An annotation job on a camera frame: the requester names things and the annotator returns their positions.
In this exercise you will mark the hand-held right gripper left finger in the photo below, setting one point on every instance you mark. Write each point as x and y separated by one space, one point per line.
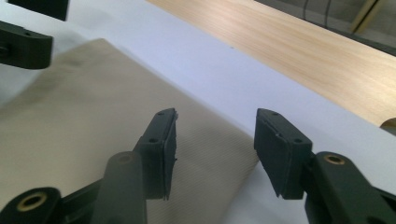
160 155

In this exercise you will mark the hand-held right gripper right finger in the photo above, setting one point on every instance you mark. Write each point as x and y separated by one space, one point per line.
280 152

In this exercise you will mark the beige pants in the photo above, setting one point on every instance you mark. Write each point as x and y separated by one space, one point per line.
93 118

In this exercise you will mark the white board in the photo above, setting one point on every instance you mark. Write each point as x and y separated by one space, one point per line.
218 77

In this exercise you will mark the round table grommet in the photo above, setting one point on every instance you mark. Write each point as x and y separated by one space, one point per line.
389 126

